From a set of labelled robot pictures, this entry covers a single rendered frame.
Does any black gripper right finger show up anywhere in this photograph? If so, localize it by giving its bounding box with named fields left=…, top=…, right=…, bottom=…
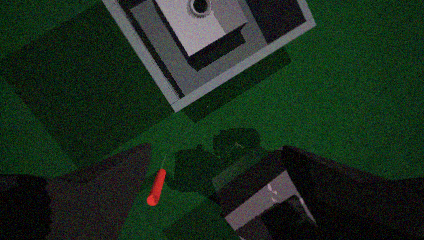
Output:
left=281, top=145, right=424, bottom=240

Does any red peg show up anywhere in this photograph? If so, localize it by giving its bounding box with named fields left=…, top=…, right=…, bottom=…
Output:
left=147, top=169, right=166, bottom=206

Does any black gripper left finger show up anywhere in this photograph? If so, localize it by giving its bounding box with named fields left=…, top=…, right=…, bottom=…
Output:
left=0, top=143, right=152, bottom=240

